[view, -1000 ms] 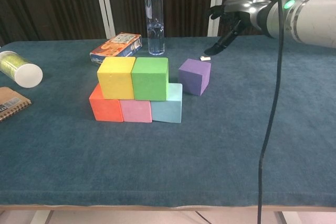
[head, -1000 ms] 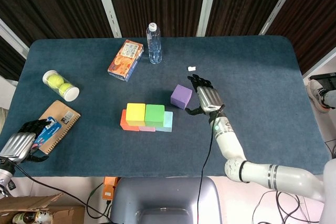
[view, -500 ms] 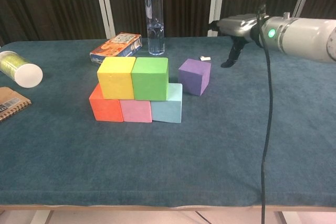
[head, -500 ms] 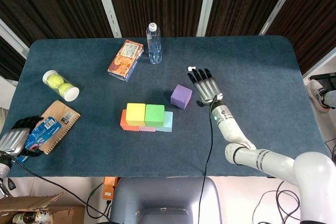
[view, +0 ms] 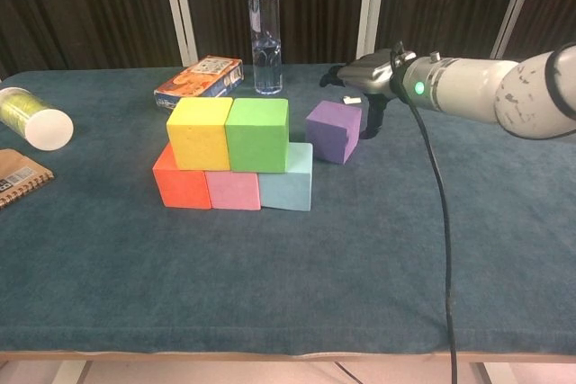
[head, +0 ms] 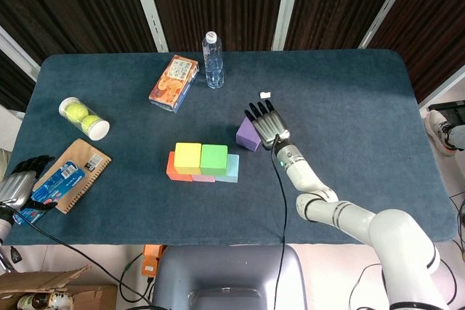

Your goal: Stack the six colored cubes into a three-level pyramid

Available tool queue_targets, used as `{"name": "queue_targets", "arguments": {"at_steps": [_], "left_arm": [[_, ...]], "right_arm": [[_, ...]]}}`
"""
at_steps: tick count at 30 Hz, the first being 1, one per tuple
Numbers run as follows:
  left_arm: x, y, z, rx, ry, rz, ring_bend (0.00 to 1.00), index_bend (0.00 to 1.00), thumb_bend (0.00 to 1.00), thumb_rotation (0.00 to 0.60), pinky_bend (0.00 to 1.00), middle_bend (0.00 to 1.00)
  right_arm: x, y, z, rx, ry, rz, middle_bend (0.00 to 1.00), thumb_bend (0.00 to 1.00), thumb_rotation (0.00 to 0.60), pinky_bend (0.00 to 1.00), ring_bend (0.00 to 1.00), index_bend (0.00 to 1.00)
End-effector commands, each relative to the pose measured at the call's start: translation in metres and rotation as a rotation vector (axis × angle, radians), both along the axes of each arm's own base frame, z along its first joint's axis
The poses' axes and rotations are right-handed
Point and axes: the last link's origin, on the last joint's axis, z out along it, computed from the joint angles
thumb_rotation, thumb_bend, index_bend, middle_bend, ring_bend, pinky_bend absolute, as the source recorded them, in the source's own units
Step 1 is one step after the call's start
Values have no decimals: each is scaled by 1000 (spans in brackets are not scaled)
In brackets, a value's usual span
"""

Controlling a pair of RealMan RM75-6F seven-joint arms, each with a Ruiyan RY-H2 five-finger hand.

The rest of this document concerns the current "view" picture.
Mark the brown spiral notebook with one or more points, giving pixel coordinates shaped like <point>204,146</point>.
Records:
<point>20,177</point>

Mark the green foam cube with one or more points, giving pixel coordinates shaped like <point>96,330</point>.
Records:
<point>256,136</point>

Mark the small white object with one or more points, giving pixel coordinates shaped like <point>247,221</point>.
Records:
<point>352,99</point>

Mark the clear tennis ball tube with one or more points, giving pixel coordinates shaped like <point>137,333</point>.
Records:
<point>40,125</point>

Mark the clear plastic water bottle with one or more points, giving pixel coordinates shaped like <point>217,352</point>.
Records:
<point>267,42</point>

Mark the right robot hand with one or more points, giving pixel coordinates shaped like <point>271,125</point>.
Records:
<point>369,74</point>

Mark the white partition post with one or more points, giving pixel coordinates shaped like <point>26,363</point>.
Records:
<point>370,6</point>
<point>180,11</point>
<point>515,6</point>

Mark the blue orange biscuit box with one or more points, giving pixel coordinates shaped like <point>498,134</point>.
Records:
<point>198,83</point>

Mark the light blue foam cube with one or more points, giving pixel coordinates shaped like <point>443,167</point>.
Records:
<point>288,188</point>

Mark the orange foam cube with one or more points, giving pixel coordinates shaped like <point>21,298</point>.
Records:
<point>180,188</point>

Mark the yellow foam cube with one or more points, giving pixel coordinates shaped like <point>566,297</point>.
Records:
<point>198,136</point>

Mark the teal table cloth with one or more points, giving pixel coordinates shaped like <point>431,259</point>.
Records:
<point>225,289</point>

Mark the purple foam cube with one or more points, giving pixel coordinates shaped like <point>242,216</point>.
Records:
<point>328,132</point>

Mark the pink foam cube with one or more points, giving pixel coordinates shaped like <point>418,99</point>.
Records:
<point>233,190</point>

